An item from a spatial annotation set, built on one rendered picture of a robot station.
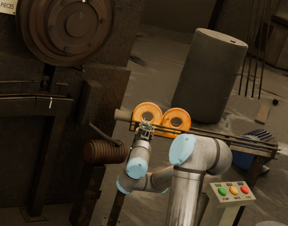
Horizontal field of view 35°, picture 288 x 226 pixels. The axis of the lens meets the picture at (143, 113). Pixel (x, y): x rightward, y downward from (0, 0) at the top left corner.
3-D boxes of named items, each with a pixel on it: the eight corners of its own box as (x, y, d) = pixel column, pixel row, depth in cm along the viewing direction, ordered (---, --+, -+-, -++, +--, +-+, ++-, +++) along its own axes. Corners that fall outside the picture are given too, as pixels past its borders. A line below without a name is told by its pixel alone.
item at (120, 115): (114, 117, 249) (116, 107, 247) (131, 120, 249) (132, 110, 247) (113, 121, 243) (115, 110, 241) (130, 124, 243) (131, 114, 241)
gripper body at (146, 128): (155, 124, 221) (152, 141, 211) (151, 137, 226) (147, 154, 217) (140, 120, 221) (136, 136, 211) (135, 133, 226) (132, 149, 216)
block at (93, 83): (72, 118, 250) (83, 77, 242) (85, 119, 254) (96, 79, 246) (79, 128, 242) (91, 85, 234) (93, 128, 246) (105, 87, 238)
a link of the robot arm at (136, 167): (122, 175, 203) (130, 161, 197) (126, 156, 213) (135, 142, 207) (141, 183, 205) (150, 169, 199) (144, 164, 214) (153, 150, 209)
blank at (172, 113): (165, 105, 243) (164, 106, 240) (193, 110, 244) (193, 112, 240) (159, 131, 249) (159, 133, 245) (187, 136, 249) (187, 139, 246)
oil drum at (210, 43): (160, 99, 518) (185, 23, 488) (199, 102, 552) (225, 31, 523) (190, 123, 474) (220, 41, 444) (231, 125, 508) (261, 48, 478)
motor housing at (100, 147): (62, 218, 259) (85, 134, 242) (96, 215, 272) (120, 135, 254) (71, 233, 250) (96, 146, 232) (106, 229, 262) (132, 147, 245)
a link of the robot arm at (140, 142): (147, 162, 214) (127, 156, 213) (148, 155, 217) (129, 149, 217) (152, 149, 208) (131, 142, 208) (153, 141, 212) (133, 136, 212)
